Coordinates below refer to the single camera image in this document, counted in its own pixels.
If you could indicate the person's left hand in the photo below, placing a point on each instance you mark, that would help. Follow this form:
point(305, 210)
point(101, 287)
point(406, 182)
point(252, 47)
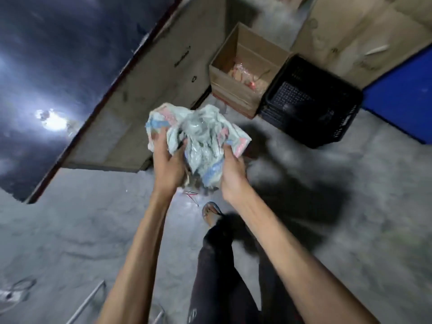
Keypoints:
point(167, 168)

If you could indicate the blue panel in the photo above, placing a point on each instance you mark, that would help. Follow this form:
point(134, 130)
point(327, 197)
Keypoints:
point(401, 97)

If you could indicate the dark glossy table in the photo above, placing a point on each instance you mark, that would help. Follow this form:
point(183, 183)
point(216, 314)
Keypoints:
point(57, 84)

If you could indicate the open cardboard box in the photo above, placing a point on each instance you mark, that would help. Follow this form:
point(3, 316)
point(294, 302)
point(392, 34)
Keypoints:
point(248, 69)

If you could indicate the person's right thumb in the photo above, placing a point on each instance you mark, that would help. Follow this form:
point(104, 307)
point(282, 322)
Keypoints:
point(226, 157)

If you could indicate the large cardboard carton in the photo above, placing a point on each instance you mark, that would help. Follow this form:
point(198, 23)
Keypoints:
point(357, 33)

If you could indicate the black plastic crate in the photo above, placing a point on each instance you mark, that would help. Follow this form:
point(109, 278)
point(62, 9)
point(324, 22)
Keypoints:
point(308, 101)

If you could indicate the clear packets of snacks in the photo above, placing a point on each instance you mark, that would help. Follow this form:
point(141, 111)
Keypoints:
point(248, 76)

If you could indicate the person's right hand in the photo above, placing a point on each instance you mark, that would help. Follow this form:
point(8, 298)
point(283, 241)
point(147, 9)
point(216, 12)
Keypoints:
point(233, 175)

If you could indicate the person's sandal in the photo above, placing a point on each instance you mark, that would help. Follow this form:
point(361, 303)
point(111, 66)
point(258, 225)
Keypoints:
point(211, 212)

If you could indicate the person's left thumb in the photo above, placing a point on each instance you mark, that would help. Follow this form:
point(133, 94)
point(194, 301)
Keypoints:
point(179, 152)

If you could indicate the person's left forearm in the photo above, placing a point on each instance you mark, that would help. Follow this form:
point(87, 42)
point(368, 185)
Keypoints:
point(135, 259)

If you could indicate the white plastic bag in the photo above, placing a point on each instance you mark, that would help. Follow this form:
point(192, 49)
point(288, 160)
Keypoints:
point(199, 141)

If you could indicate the large flat cardboard sheet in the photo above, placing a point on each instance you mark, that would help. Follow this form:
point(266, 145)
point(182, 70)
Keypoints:
point(148, 87)

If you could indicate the person's black trousers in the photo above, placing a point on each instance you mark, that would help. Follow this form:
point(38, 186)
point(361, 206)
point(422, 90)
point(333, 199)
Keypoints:
point(222, 280)

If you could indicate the metal frame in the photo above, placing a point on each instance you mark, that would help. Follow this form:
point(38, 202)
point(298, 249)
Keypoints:
point(101, 305)

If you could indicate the person's right forearm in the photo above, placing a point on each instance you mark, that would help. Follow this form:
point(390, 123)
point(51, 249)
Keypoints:
point(297, 263)

